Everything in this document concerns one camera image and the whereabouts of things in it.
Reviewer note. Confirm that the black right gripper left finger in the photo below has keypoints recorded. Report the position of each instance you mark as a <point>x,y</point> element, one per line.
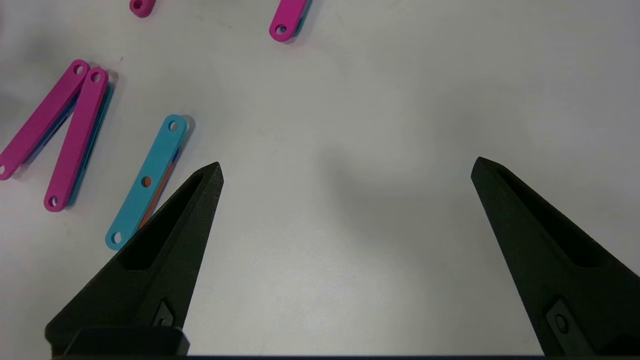
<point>165,235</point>

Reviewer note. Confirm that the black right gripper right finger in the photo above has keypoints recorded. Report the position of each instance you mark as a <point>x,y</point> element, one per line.
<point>550,260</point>

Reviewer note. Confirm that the short pink bar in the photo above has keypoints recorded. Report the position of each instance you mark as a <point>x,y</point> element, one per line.
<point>145,11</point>
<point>292,15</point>

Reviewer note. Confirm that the long blue bar orange underside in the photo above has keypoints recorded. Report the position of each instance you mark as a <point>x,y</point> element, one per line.
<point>155,160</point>

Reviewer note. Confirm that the long pink bar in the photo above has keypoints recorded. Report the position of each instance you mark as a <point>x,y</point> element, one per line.
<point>75,140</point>
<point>42,120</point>

